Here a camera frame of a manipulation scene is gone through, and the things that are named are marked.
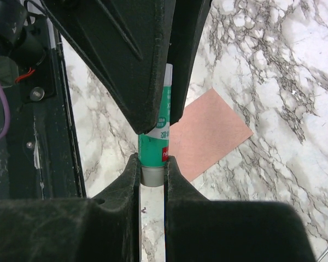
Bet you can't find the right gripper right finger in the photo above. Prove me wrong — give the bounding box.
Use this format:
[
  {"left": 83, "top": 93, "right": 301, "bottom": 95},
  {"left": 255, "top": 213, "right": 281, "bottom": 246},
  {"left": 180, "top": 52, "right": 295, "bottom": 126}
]
[{"left": 164, "top": 157, "right": 315, "bottom": 261}]

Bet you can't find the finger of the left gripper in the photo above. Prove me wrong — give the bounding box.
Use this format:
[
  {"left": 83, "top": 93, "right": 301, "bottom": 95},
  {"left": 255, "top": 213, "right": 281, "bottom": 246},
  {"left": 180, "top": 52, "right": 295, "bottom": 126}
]
[
  {"left": 167, "top": 0, "right": 212, "bottom": 123},
  {"left": 42, "top": 0, "right": 175, "bottom": 134}
]

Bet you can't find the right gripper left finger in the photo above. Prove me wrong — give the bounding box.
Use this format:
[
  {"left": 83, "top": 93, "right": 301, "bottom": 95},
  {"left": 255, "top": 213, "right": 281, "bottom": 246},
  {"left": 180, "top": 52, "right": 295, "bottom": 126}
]
[{"left": 0, "top": 154, "right": 141, "bottom": 261}]

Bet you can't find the black mounting rail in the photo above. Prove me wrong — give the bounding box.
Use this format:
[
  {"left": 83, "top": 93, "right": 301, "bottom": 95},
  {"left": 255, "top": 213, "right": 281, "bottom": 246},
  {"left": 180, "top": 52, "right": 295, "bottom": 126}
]
[{"left": 0, "top": 18, "right": 86, "bottom": 199}]

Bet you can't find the pink envelope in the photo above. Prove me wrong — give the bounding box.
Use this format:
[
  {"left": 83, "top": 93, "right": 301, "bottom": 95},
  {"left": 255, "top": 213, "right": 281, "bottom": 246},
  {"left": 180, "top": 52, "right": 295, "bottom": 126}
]
[{"left": 169, "top": 89, "right": 253, "bottom": 182}]

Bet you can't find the green glue stick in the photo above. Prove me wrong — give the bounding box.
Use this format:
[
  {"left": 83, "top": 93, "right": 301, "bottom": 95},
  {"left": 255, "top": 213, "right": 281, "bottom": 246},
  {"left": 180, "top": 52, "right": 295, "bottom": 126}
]
[{"left": 138, "top": 64, "right": 173, "bottom": 187}]

